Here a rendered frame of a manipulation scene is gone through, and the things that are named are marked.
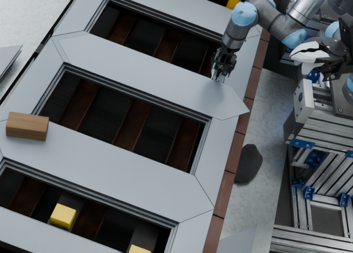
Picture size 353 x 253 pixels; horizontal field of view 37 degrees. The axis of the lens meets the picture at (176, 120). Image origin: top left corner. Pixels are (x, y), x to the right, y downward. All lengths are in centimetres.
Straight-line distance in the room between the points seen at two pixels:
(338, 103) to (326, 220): 91
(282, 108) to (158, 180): 80
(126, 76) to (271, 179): 66
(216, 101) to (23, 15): 85
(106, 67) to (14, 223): 67
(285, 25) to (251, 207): 64
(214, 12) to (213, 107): 53
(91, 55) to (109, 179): 52
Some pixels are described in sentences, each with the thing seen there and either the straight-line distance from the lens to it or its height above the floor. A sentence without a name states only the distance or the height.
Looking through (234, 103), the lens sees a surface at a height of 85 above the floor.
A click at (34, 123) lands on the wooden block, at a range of 168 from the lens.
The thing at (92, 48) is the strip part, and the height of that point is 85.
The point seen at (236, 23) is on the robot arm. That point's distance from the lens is 176.
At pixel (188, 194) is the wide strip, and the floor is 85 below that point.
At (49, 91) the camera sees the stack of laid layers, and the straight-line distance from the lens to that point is 185.
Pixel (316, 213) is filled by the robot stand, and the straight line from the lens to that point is 264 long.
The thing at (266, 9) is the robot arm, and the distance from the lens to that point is 183.
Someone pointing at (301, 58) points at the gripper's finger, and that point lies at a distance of 128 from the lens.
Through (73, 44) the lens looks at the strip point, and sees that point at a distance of 199.
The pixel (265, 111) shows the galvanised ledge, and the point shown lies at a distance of 222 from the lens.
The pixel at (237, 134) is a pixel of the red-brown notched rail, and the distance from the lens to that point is 190.
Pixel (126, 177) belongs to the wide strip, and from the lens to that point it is 165.
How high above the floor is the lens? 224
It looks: 49 degrees down
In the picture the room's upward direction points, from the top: 21 degrees clockwise
